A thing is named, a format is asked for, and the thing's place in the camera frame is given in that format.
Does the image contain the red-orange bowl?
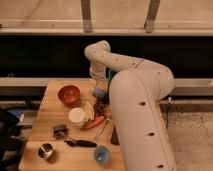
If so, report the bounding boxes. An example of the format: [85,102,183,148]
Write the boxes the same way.
[58,85,80,106]

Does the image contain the small blue bowl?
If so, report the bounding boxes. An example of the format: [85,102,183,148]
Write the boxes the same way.
[93,146,110,165]

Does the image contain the black remote control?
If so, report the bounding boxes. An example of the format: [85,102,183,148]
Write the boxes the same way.
[110,127,119,145]

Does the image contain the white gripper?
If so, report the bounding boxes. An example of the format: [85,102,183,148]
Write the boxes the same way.
[89,66,106,90]

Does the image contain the yellow banana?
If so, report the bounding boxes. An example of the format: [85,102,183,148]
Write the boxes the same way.
[84,101,95,120]

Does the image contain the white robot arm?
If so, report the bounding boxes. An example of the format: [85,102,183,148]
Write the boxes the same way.
[84,41,177,171]

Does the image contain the green plastic tray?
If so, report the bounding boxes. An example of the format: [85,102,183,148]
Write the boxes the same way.
[108,69,117,88]

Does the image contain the silver metal can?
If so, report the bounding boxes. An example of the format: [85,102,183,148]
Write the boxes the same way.
[37,143,56,162]

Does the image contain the dark red grapes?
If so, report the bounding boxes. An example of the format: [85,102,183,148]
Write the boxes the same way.
[94,98,109,116]

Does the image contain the white cup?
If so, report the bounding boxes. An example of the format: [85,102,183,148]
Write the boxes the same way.
[69,108,86,127]

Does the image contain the metal spoon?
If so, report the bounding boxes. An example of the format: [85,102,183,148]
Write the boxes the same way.
[95,118,112,140]

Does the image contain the black chair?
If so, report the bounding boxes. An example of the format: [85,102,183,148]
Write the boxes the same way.
[0,108,23,171]

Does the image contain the orange carrot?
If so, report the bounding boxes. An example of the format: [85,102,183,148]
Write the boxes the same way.
[81,116,104,130]

